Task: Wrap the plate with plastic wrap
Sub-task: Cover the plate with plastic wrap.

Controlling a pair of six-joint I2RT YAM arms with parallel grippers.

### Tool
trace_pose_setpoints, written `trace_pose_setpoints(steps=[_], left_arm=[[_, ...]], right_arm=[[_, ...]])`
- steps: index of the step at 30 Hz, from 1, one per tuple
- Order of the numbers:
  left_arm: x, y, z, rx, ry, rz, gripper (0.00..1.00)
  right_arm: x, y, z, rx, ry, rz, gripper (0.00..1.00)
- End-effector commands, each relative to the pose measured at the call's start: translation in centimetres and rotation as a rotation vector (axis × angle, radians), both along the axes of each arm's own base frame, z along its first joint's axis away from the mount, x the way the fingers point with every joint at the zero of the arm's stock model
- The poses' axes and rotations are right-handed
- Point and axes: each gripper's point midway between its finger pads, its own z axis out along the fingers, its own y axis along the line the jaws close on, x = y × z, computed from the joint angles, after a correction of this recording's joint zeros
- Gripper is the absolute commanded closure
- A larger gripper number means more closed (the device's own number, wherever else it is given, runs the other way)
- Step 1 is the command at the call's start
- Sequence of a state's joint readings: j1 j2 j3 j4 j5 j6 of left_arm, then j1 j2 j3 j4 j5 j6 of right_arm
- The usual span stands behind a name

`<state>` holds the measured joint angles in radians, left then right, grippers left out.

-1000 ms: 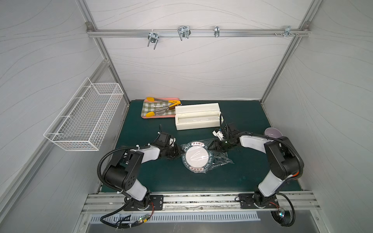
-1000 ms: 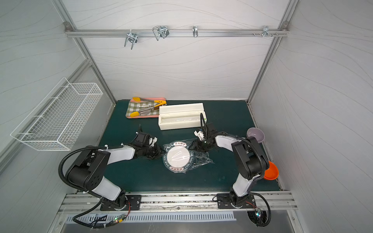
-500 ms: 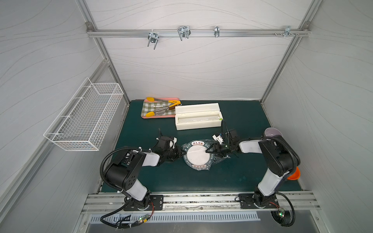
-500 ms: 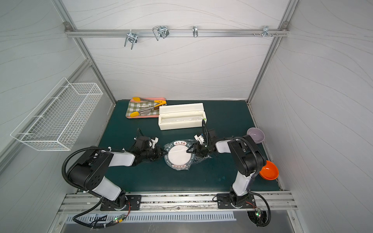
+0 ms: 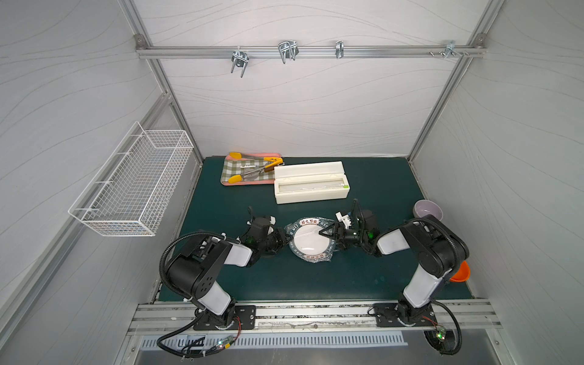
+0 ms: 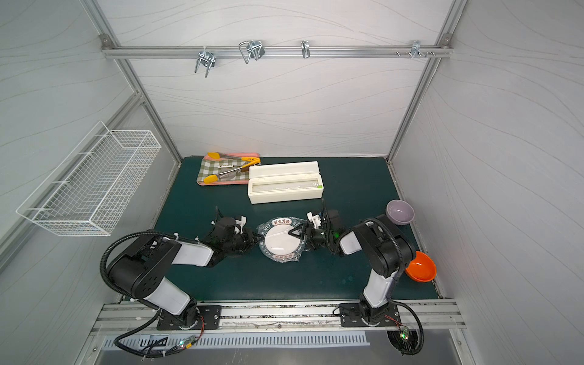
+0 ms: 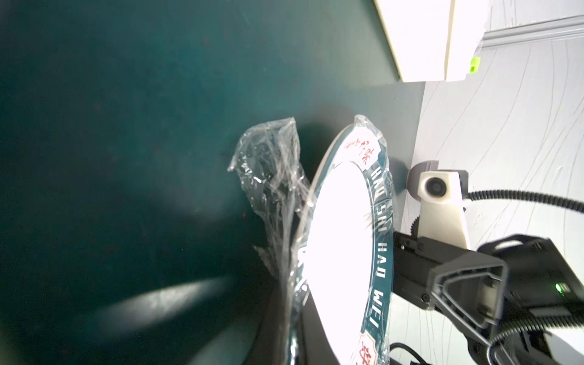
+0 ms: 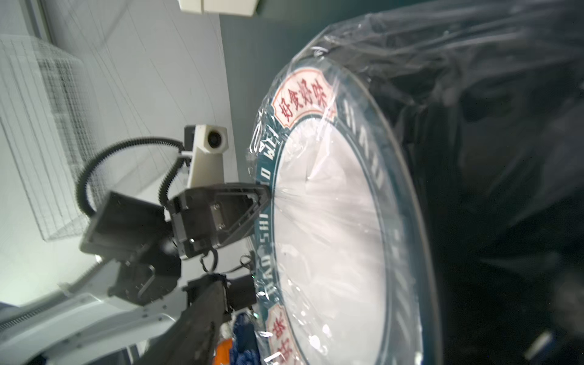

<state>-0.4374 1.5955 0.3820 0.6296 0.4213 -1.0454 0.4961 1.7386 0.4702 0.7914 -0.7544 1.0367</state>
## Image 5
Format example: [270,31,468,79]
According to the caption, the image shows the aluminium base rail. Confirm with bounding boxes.
[127,299,503,335]

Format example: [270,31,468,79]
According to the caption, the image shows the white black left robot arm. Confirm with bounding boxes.
[158,216,287,329]

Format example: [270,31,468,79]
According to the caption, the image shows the lilac ceramic bowl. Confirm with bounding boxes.
[413,199,443,221]

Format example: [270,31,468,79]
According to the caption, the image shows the white plate green rim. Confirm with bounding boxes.
[287,217,338,264]

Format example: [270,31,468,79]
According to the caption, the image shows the pink tray checkered cloth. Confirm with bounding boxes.
[220,152,283,186]

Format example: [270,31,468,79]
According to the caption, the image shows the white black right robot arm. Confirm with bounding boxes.
[319,211,470,326]

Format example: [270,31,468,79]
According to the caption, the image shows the cream plastic wrap dispenser box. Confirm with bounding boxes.
[274,161,351,205]

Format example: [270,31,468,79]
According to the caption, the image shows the white slotted vent strip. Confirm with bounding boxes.
[164,331,408,351]

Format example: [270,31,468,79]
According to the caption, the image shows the white wire basket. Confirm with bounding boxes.
[68,122,193,237]

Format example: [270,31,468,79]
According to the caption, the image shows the small metal hook clamp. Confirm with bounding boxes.
[335,40,345,59]

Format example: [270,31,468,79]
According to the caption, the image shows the metal U-bolt clamp left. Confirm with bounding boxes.
[231,50,249,78]

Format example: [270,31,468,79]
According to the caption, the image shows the metal U-bolt clamp middle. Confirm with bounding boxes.
[278,40,299,64]

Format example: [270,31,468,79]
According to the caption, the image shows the orange bowl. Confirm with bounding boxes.
[450,261,471,283]

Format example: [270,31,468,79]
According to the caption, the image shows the aluminium top rail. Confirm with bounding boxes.
[136,44,487,59]

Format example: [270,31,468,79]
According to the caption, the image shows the metal u-bolt clamp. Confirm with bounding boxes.
[278,40,299,64]
[231,50,249,78]

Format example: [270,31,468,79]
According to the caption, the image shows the clear plastic wrap sheet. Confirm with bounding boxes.
[283,216,341,265]

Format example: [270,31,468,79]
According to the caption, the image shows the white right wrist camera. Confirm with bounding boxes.
[335,211,352,230]

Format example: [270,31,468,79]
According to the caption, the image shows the metal bracket clamp right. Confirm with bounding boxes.
[428,40,470,59]

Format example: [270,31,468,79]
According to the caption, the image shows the yellow handled tongs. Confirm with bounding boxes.
[228,158,284,184]

